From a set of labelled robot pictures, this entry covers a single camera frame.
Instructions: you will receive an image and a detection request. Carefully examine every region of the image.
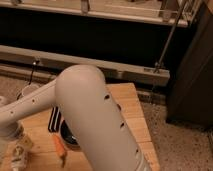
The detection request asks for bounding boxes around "metal diagonal rod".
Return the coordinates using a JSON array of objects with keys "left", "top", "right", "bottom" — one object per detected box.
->
[{"left": 154, "top": 0, "right": 188, "bottom": 73}]

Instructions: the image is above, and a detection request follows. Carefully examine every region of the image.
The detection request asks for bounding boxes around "metal rail beam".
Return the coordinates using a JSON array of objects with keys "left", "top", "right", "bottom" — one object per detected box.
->
[{"left": 0, "top": 45, "right": 170, "bottom": 87}]

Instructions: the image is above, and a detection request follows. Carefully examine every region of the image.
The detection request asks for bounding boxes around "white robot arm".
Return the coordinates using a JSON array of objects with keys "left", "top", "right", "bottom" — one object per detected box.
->
[{"left": 0, "top": 65, "right": 152, "bottom": 171}]

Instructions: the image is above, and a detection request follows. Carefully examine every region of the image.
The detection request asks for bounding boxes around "black cable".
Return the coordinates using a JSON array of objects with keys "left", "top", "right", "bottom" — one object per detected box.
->
[{"left": 16, "top": 59, "right": 40, "bottom": 101}]

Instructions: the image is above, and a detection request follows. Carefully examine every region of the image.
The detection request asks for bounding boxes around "dark cabinet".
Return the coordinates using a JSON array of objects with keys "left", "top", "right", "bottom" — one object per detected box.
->
[{"left": 166, "top": 0, "right": 213, "bottom": 127}]

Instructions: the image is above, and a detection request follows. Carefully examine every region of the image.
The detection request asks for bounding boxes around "white paper cup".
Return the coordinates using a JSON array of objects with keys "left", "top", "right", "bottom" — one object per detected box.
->
[{"left": 21, "top": 84, "right": 39, "bottom": 97}]

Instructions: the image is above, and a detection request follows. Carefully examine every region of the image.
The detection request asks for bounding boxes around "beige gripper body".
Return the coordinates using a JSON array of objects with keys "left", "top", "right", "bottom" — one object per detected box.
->
[{"left": 0, "top": 122, "right": 24, "bottom": 160}]

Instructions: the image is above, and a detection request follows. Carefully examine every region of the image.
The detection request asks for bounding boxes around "black ceramic bowl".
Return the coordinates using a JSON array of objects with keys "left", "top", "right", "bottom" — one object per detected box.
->
[{"left": 60, "top": 121, "right": 80, "bottom": 150}]

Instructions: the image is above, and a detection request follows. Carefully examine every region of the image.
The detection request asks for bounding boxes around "white bottle with label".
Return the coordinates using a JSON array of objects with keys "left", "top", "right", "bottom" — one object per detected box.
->
[{"left": 11, "top": 134, "right": 33, "bottom": 171}]

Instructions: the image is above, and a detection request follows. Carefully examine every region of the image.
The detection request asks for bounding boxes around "black and white striped block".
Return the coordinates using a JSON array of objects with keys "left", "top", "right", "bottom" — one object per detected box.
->
[{"left": 48, "top": 107, "right": 62, "bottom": 133}]

